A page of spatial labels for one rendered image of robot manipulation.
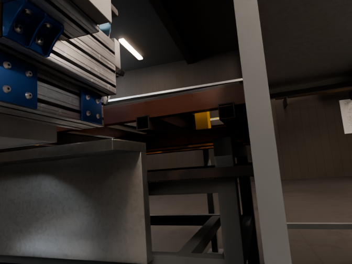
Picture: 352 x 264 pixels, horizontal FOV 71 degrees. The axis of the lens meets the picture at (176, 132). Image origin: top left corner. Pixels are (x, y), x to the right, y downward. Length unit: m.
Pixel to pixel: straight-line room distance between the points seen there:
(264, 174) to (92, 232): 0.67
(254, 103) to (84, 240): 0.75
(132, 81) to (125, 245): 7.89
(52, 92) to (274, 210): 0.50
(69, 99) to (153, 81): 7.68
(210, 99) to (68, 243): 0.70
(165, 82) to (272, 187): 7.79
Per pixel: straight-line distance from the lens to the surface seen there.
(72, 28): 0.56
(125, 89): 8.63
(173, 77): 8.12
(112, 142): 0.69
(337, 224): 1.78
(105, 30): 1.16
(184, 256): 0.93
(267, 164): 0.43
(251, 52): 0.47
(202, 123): 0.98
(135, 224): 0.86
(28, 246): 1.17
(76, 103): 0.67
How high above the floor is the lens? 0.59
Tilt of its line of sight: 8 degrees up
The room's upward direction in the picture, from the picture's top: 4 degrees counter-clockwise
